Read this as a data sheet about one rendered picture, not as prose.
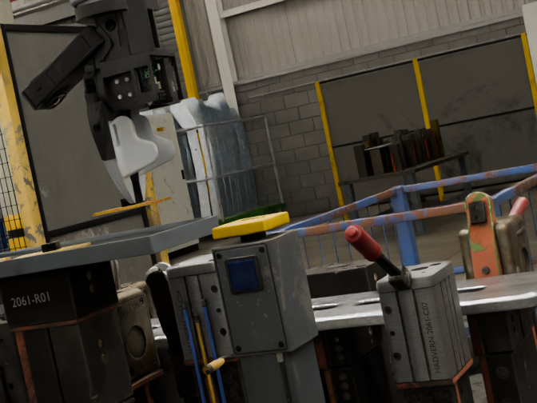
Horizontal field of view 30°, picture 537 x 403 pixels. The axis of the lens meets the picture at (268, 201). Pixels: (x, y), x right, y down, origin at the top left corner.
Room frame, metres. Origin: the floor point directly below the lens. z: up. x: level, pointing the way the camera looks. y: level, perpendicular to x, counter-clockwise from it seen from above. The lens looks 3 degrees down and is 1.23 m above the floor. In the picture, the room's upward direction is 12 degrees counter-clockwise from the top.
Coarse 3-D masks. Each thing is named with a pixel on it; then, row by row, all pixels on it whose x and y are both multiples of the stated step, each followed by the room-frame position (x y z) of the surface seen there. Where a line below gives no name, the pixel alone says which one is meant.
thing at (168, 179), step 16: (160, 128) 13.98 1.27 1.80; (176, 144) 14.26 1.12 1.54; (176, 160) 14.18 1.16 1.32; (160, 176) 13.77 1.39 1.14; (176, 176) 14.11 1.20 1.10; (160, 192) 13.70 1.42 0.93; (176, 192) 14.04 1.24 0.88; (160, 208) 13.64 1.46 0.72; (176, 208) 13.96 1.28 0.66; (176, 256) 13.80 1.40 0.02
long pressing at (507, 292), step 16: (528, 272) 1.30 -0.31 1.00; (464, 288) 1.28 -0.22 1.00; (480, 288) 1.27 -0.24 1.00; (496, 288) 1.23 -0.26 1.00; (512, 288) 1.21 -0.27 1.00; (528, 288) 1.19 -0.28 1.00; (320, 304) 1.38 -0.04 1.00; (336, 304) 1.36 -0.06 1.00; (352, 304) 1.33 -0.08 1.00; (464, 304) 1.17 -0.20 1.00; (480, 304) 1.16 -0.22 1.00; (496, 304) 1.15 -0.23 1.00; (512, 304) 1.14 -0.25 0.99; (528, 304) 1.14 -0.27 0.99; (320, 320) 1.26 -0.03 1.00; (336, 320) 1.24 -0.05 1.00; (352, 320) 1.23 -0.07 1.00; (368, 320) 1.23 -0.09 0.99; (160, 336) 1.37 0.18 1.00
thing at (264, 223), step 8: (264, 216) 1.02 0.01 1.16; (272, 216) 1.00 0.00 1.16; (280, 216) 1.01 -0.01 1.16; (232, 224) 1.00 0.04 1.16; (240, 224) 0.98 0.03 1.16; (248, 224) 0.98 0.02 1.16; (256, 224) 0.98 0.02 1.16; (264, 224) 0.97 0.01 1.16; (272, 224) 0.99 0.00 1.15; (280, 224) 1.01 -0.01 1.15; (216, 232) 1.00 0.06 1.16; (224, 232) 0.99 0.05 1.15; (232, 232) 0.99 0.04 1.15; (240, 232) 0.98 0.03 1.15; (248, 232) 0.98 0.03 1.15; (256, 232) 0.98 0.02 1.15; (264, 232) 1.01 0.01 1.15; (248, 240) 1.00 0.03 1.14
